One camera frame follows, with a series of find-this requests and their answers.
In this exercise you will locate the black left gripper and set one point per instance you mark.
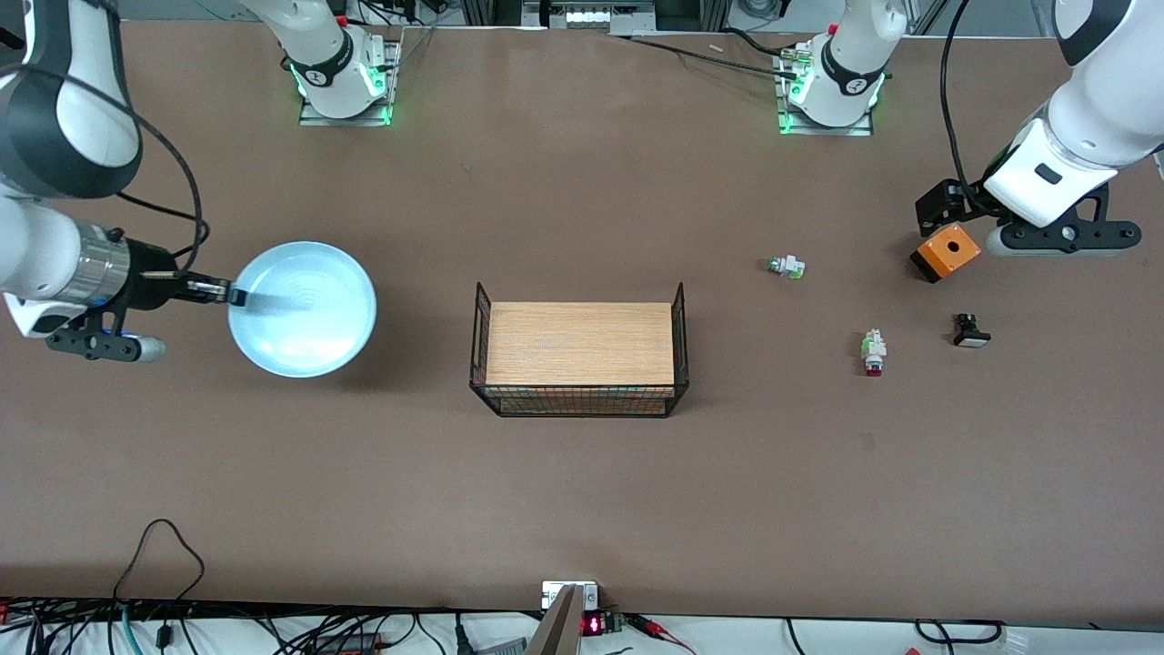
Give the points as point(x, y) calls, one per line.
point(951, 202)

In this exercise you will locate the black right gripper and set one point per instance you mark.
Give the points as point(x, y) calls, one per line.
point(147, 276)

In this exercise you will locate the light blue round plate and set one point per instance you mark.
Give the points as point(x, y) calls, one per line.
point(318, 318)

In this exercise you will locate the red push button switch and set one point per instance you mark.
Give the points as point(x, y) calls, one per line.
point(874, 350)

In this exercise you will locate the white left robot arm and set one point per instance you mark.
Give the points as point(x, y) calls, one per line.
point(1091, 109)

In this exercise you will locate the black white push button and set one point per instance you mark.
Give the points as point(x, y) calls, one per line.
point(969, 333)

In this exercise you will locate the wooden rack board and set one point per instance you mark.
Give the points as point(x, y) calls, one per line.
point(582, 346)

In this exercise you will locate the black power adapter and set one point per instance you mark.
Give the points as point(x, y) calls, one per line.
point(350, 644)

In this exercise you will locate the grey plastic box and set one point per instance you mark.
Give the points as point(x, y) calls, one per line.
point(500, 648)

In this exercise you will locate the red digit display module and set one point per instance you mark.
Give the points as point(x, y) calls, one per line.
point(593, 624)

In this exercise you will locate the orange button enclosure box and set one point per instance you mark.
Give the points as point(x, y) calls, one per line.
point(941, 262)

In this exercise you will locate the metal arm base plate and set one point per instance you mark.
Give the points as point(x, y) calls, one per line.
point(818, 131)
point(318, 117)

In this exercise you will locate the green push button switch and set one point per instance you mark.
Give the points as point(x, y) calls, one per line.
point(787, 267)

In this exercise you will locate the aluminium frame profile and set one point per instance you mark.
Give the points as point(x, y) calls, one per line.
point(637, 14)

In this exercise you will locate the grey camera mount bar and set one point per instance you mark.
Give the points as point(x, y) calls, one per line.
point(559, 628)

